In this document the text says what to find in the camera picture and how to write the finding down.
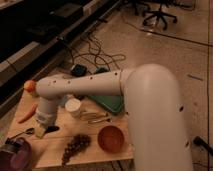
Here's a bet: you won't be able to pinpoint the dark shelf unit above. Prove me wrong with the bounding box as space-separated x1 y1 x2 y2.
0 0 119 115

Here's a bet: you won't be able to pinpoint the black office chair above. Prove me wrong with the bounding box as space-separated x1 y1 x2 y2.
121 0 179 31

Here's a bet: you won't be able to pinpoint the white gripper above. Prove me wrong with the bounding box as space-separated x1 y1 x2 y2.
36 112 60 133

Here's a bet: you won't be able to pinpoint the metal fork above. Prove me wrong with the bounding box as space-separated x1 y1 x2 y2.
88 118 111 124

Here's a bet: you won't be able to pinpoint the orange carrot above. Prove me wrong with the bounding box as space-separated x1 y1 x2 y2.
18 104 38 124

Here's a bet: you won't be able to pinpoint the orange bowl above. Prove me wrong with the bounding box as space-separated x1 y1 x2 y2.
97 126 125 153

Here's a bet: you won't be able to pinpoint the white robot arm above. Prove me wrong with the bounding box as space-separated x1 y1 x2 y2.
36 64 193 171

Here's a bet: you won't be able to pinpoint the black power adapter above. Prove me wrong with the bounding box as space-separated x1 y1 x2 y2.
71 64 87 77

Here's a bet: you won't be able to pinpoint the metal spoon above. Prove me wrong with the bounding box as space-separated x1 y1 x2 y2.
9 128 34 140

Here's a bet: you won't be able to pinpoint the black floor cables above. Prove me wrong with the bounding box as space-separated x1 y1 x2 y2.
55 33 128 73

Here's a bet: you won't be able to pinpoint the bunch of dark grapes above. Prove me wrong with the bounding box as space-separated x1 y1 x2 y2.
62 134 91 165

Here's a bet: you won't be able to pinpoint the wooden utensil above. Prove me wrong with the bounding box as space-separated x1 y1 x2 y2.
80 112 107 121

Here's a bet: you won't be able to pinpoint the orange peach fruit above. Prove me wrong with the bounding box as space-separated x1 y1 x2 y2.
24 80 36 93

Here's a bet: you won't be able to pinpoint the black object on floor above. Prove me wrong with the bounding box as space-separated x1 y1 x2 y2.
193 136 213 156

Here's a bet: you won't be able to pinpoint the white cup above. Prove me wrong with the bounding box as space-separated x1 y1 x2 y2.
65 98 81 118

